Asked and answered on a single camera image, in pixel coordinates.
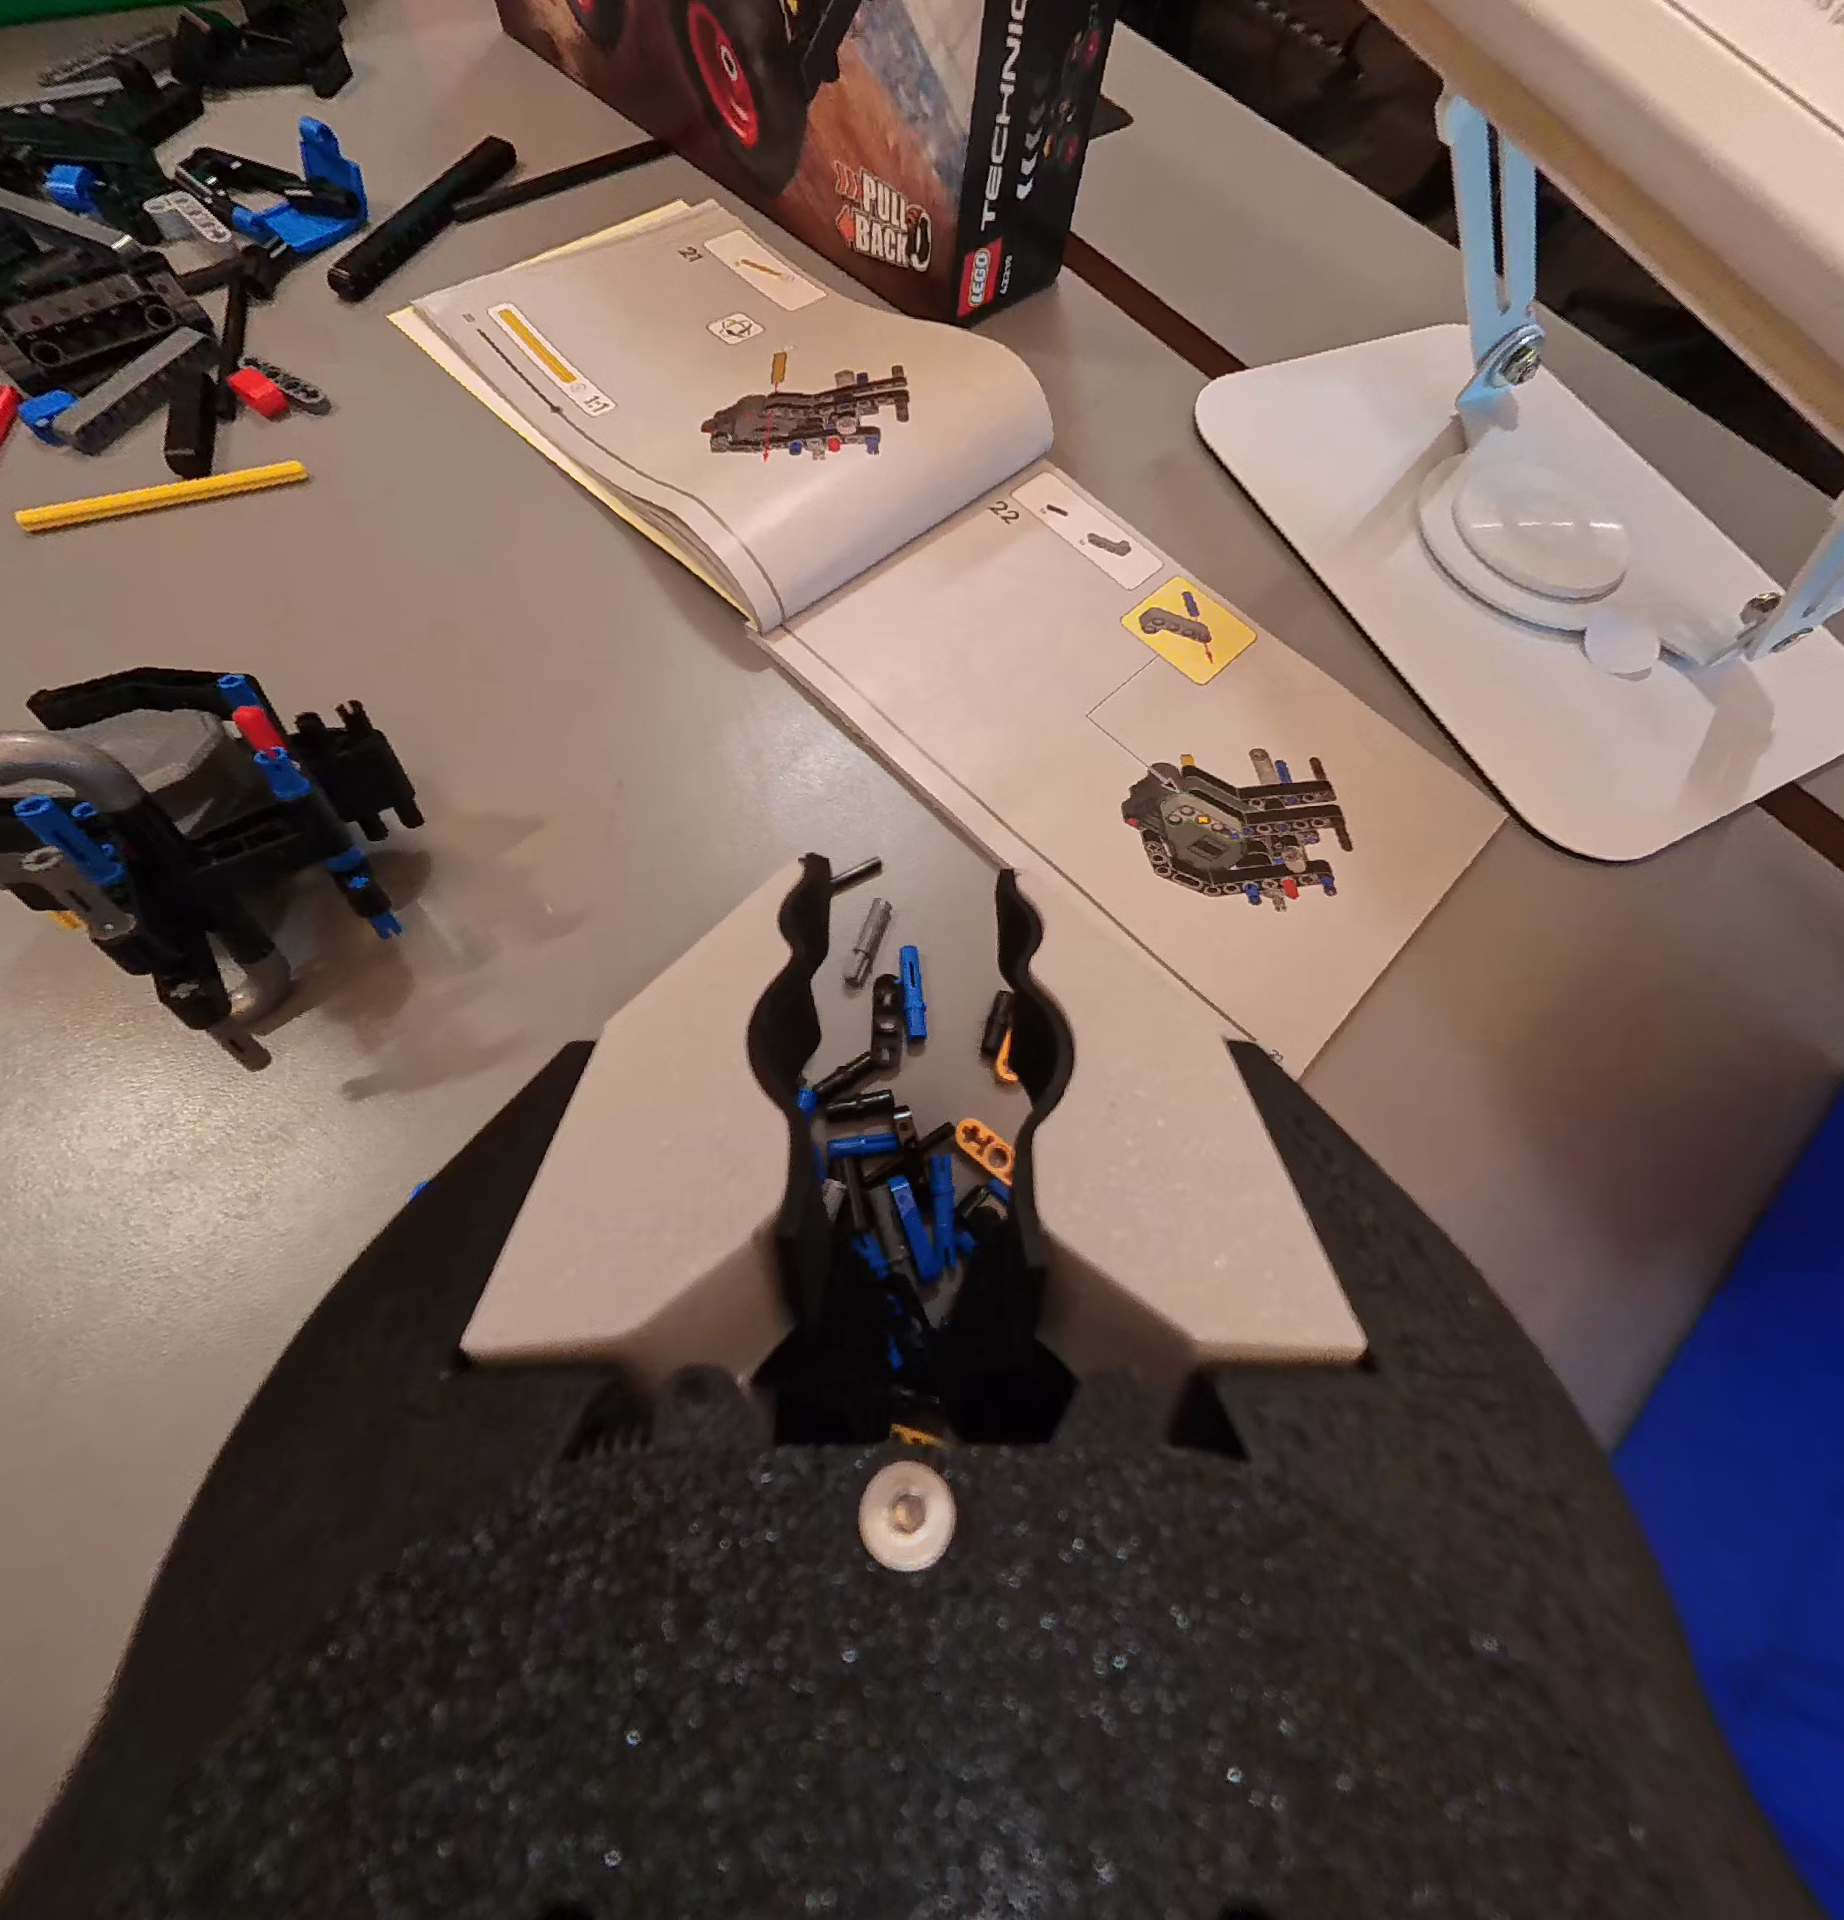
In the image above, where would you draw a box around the lego instruction booklet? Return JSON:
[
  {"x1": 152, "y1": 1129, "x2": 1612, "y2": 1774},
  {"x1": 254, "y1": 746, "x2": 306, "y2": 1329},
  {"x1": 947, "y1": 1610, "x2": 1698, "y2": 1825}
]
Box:
[{"x1": 388, "y1": 199, "x2": 1511, "y2": 1081}]

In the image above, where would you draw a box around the yellow lego axle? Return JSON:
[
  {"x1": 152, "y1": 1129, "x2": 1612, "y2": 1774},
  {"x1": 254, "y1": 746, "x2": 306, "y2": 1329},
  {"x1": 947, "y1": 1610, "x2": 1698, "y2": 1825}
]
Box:
[{"x1": 12, "y1": 461, "x2": 312, "y2": 537}]

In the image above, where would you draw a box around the pile of small lego pins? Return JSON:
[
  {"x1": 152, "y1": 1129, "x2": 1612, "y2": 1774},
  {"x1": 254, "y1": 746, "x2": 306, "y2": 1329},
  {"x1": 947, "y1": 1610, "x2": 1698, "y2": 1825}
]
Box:
[{"x1": 790, "y1": 853, "x2": 1025, "y2": 1446}]

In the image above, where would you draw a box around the black grey lego chassis assembly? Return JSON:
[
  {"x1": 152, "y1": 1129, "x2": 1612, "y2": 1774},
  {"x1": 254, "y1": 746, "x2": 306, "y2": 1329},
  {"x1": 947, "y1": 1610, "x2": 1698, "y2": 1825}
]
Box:
[{"x1": 0, "y1": 665, "x2": 431, "y2": 1075}]

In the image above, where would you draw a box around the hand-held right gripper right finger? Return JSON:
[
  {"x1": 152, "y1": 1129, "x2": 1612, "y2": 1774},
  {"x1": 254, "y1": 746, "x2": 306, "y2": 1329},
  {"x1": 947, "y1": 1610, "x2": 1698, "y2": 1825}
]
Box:
[{"x1": 993, "y1": 865, "x2": 1372, "y2": 1381}]

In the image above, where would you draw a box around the thick black lego tube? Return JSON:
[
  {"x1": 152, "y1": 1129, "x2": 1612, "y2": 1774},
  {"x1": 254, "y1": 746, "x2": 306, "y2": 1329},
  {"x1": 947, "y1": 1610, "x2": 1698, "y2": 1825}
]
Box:
[{"x1": 324, "y1": 137, "x2": 520, "y2": 304}]

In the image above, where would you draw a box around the blue angled lego piece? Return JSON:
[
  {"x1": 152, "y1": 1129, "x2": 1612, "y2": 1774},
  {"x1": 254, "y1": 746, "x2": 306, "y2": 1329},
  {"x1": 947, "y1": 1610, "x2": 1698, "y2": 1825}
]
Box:
[{"x1": 231, "y1": 114, "x2": 372, "y2": 259}]

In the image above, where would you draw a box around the white document stand base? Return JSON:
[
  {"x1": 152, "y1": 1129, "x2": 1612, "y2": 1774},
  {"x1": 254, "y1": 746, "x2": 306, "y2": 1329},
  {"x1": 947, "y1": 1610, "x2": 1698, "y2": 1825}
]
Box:
[{"x1": 1191, "y1": 90, "x2": 1844, "y2": 869}]

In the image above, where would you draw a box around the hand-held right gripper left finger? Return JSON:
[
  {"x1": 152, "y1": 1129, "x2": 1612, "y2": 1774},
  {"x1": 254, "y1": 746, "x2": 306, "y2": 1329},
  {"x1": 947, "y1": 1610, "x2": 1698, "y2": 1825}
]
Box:
[{"x1": 460, "y1": 853, "x2": 837, "y2": 1382}]

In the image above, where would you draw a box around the lego set box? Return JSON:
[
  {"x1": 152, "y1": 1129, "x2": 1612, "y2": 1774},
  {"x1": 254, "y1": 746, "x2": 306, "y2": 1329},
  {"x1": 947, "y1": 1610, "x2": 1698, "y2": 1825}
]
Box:
[{"x1": 494, "y1": 0, "x2": 1122, "y2": 329}]

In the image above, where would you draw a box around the thin black lego axle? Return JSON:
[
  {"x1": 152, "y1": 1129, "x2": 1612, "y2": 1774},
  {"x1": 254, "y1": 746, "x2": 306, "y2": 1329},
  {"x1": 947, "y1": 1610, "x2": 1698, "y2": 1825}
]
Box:
[{"x1": 453, "y1": 135, "x2": 671, "y2": 227}]

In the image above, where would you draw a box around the heap of assorted lego beams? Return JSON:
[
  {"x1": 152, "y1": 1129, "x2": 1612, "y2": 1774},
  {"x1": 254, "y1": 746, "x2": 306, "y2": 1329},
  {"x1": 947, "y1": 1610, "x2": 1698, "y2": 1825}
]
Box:
[{"x1": 0, "y1": 0, "x2": 357, "y2": 486}]

